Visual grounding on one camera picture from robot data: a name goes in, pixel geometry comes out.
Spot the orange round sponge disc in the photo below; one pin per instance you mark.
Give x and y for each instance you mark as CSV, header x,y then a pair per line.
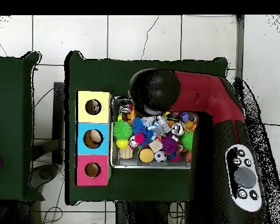
x,y
146,155

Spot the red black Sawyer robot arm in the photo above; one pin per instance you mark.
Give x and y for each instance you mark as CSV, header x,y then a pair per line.
x,y
200,93

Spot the small soccer ball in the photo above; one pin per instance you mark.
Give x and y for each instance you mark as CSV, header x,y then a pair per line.
x,y
160,156

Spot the purple spiky fish toy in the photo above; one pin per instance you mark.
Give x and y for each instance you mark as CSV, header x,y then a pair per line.
x,y
169,144

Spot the wooden box with three holes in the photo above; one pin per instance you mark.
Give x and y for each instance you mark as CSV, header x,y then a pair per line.
x,y
93,116

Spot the blue puffer ball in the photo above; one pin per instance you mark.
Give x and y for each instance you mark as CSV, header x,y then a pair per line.
x,y
138,126

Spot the colourful patterned cloth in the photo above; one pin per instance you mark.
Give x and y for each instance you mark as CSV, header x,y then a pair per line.
x,y
97,108

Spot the grey metal pole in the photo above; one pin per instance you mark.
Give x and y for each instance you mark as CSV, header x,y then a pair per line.
x,y
239,46

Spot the crushed silver can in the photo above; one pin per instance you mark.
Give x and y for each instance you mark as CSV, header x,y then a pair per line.
x,y
178,129

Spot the small pink spiky ball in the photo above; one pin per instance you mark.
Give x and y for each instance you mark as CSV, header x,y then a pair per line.
x,y
139,138

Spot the green puffer ball with eyes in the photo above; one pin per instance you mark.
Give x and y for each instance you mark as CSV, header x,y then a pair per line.
x,y
122,130

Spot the shallow metal mesh bin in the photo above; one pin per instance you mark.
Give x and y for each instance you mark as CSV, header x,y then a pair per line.
x,y
126,163

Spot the grey rounded floor object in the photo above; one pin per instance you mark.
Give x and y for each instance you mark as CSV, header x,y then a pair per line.
x,y
45,173

